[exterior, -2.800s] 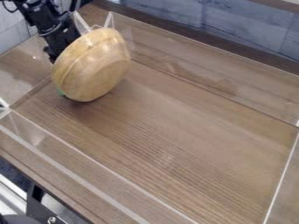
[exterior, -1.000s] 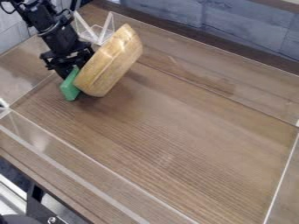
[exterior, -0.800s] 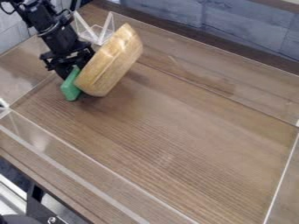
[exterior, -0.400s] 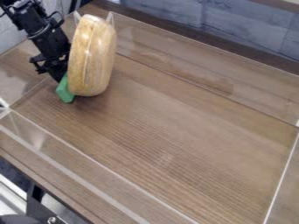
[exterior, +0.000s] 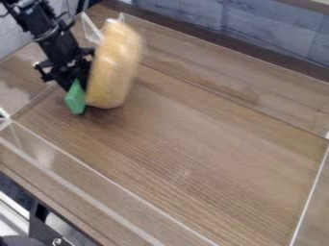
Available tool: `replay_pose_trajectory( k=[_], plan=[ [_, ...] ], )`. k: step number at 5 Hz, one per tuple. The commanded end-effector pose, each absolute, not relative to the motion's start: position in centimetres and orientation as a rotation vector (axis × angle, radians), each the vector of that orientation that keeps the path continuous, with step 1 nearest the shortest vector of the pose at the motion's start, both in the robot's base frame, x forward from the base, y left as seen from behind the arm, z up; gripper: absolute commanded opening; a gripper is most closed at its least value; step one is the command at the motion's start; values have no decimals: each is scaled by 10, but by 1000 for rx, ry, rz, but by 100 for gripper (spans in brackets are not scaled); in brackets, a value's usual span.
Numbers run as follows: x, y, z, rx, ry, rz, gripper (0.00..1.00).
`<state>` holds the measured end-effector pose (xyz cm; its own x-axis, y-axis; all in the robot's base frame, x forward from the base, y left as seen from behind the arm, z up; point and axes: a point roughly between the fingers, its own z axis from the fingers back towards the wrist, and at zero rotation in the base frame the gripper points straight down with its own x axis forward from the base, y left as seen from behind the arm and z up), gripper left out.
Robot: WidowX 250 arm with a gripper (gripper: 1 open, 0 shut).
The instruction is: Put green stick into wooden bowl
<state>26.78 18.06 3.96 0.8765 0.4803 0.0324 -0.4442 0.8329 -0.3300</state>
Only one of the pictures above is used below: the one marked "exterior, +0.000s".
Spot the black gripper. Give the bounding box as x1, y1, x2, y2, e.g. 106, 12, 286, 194
33, 20, 95, 91

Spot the wooden bowl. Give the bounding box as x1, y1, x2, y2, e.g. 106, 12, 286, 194
86, 20, 143, 109

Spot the green rectangular stick block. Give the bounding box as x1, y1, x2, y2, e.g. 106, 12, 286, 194
64, 80, 86, 114

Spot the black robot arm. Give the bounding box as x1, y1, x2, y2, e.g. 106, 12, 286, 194
0, 0, 95, 91

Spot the clear acrylic corner bracket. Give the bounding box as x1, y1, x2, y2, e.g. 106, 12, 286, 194
82, 12, 124, 44

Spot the black table frame bracket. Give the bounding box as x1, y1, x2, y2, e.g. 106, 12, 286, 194
28, 202, 76, 246

